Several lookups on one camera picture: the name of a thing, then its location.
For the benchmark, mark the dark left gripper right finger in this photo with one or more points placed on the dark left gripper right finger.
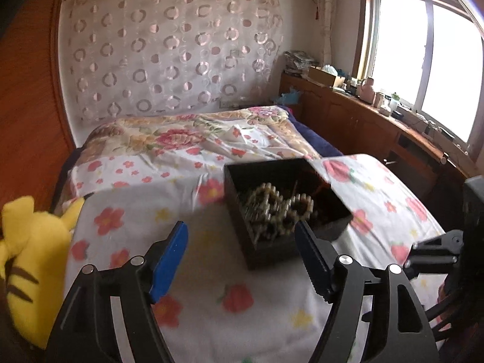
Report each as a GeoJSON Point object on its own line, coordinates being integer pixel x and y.
{"type": "Point", "coordinates": [318, 257]}

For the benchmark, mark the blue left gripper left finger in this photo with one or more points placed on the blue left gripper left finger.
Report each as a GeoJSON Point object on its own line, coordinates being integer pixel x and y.
{"type": "Point", "coordinates": [168, 258]}

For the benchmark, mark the black open jewelry box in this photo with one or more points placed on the black open jewelry box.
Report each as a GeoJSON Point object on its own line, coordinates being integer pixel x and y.
{"type": "Point", "coordinates": [267, 199]}

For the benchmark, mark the strawberry flower print blanket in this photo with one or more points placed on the strawberry flower print blanket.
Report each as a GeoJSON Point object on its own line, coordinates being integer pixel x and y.
{"type": "Point", "coordinates": [237, 297]}

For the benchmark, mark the floral quilt at bed head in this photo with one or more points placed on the floral quilt at bed head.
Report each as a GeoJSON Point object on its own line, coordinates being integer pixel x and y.
{"type": "Point", "coordinates": [143, 150]}

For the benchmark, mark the wooden side cabinet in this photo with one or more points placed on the wooden side cabinet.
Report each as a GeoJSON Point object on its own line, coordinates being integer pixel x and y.
{"type": "Point", "coordinates": [355, 127]}

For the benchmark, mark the yellow tiger plush toy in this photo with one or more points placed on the yellow tiger plush toy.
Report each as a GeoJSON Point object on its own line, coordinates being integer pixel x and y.
{"type": "Point", "coordinates": [34, 252]}

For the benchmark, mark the teal crumpled cloth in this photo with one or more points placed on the teal crumpled cloth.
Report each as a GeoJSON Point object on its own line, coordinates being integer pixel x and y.
{"type": "Point", "coordinates": [288, 99]}

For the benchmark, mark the pink ceramic jar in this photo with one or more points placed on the pink ceramic jar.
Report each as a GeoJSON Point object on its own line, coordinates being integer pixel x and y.
{"type": "Point", "coordinates": [366, 92]}

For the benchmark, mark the stack of papers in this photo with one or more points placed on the stack of papers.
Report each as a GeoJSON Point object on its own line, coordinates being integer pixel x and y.
{"type": "Point", "coordinates": [297, 63]}

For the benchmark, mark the sheer circle pattern curtain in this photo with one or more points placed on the sheer circle pattern curtain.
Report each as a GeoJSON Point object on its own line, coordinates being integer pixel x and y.
{"type": "Point", "coordinates": [153, 57]}

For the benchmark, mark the window with wooden frame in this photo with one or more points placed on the window with wooden frame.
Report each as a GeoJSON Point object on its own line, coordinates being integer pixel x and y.
{"type": "Point", "coordinates": [430, 54]}

